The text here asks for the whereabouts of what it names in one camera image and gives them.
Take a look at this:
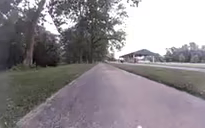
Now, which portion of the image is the grey asphalt path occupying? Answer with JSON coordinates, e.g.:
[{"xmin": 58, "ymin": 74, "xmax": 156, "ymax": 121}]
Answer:
[{"xmin": 15, "ymin": 62, "xmax": 205, "ymax": 128}]

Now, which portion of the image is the open shelter with dark roof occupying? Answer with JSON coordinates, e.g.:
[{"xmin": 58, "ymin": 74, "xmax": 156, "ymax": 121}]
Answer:
[{"xmin": 119, "ymin": 48, "xmax": 162, "ymax": 64}]

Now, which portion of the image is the grass verge beside trees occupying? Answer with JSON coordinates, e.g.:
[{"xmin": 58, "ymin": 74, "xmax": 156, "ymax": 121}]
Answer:
[{"xmin": 0, "ymin": 63, "xmax": 97, "ymax": 128}]

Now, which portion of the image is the grass strip beside road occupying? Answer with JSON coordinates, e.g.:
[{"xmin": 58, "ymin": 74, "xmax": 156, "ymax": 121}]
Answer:
[{"xmin": 109, "ymin": 62, "xmax": 205, "ymax": 103}]

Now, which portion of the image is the grey road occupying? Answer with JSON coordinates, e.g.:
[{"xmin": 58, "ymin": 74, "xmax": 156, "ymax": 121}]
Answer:
[{"xmin": 110, "ymin": 61, "xmax": 205, "ymax": 74}]

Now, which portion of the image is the distant row of trees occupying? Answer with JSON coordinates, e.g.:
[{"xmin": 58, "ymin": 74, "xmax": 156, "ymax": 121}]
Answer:
[{"xmin": 163, "ymin": 41, "xmax": 205, "ymax": 64}]

